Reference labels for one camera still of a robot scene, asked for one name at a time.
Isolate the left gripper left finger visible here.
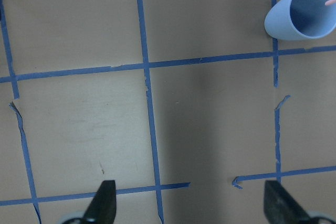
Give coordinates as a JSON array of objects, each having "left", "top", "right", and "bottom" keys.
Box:
[{"left": 81, "top": 180, "right": 117, "bottom": 224}]

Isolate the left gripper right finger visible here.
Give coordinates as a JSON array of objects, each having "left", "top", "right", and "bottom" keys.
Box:
[{"left": 264, "top": 180, "right": 319, "bottom": 224}]

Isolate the light blue plastic cup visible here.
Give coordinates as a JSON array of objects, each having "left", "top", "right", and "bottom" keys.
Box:
[{"left": 264, "top": 0, "right": 335, "bottom": 41}]

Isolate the pink chopstick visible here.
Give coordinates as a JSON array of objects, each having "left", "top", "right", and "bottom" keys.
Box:
[{"left": 325, "top": 0, "right": 336, "bottom": 6}]

